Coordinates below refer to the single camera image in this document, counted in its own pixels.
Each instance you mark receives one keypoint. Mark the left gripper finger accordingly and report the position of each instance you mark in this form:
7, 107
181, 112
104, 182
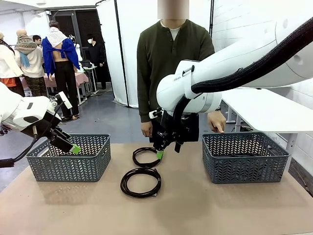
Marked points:
63, 134
62, 144

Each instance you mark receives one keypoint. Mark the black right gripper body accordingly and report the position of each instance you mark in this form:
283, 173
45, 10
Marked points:
171, 129

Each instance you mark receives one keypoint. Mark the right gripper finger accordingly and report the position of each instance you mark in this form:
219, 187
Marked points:
160, 153
178, 147

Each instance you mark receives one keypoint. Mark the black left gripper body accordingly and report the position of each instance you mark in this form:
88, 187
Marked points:
46, 127

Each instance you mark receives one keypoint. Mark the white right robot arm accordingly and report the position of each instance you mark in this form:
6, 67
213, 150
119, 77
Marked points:
207, 71

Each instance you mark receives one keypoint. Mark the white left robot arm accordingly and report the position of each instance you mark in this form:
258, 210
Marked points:
24, 110

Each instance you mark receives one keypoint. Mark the person's right forearm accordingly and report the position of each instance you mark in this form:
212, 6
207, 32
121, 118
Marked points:
144, 102

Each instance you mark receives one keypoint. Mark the person's right hand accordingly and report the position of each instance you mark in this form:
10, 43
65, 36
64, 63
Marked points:
146, 129

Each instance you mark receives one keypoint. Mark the person's left hand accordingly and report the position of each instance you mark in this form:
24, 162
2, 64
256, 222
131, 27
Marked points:
216, 121

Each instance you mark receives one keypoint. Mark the grey plastic mesh basket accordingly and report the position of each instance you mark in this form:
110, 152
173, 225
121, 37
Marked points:
73, 169
244, 171

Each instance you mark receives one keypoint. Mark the table with pink cloth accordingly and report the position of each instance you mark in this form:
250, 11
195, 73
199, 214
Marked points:
82, 78

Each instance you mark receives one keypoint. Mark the mannequin with patterned scarf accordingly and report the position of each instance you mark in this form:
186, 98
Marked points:
31, 61

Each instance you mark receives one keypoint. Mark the small white desk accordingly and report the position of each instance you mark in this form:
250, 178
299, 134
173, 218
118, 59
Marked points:
91, 71

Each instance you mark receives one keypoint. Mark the person in green sweater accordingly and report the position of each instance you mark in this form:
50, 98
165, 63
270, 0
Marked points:
156, 61

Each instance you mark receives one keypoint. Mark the mannequin with white coat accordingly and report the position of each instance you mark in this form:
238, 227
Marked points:
7, 63

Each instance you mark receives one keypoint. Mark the mannequin with blue jacket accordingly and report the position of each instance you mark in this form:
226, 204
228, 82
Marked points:
61, 54

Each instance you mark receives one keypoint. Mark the white dress form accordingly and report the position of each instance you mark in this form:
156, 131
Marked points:
78, 51

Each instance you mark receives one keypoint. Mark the background person in black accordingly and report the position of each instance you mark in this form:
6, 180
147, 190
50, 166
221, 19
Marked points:
96, 54

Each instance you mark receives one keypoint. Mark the background person dark hair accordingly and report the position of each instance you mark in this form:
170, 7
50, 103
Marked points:
37, 39

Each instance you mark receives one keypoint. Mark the narrow white backdrop panel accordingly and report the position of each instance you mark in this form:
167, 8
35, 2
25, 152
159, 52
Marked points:
110, 49

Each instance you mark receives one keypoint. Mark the black mesh double door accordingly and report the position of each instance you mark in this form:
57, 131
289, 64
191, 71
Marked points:
80, 29

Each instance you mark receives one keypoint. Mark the wide white backdrop panel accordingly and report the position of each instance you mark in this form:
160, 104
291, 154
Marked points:
137, 14

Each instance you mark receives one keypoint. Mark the black backdrop stand pole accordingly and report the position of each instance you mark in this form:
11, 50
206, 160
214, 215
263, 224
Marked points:
211, 14

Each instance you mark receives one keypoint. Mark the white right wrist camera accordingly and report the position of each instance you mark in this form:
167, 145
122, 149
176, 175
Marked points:
152, 115

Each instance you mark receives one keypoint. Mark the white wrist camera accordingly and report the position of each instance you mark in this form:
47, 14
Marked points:
152, 115
64, 100

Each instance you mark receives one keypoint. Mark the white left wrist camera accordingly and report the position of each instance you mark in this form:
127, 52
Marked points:
64, 100

